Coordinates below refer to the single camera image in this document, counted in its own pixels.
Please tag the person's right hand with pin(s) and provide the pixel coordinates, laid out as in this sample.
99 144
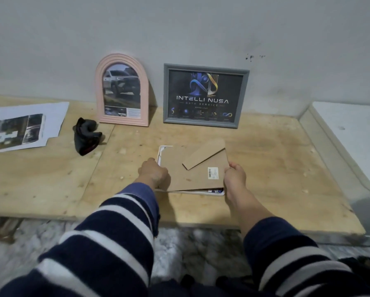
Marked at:
234 182

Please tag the person's left hand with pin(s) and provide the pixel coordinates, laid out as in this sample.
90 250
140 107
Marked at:
152 174

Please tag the small brown stand backing board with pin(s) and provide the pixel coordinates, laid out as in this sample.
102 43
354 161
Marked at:
188 176

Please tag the white rectangular photo frame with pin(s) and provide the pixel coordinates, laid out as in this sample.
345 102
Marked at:
200 193

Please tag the black cleaning cloth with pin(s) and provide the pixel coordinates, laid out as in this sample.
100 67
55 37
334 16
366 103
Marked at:
84 139

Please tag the grey rectangular photo frame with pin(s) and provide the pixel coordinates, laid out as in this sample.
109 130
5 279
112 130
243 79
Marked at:
165 95

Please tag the double-sided arched brochure picture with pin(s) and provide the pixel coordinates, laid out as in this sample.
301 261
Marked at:
121 89

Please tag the pink arched photo frame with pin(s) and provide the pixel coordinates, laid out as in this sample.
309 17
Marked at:
99 98

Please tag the white paper sheets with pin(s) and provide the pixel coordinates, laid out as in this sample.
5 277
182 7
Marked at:
52 117

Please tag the car photo print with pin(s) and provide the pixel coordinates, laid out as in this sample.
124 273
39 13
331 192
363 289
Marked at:
11 132

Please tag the person's right forearm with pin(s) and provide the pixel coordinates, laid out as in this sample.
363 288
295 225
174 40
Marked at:
290 259

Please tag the person's left forearm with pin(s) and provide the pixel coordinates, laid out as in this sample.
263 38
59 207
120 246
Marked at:
110 244

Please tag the person's black shoe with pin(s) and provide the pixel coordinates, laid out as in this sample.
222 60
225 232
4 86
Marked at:
187 281

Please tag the black stool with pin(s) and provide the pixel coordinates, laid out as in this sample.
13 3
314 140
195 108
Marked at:
234 283

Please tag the white cabinet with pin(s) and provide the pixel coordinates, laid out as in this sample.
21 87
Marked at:
352 136

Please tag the black bag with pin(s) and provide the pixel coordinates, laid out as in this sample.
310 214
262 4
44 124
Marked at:
364 272

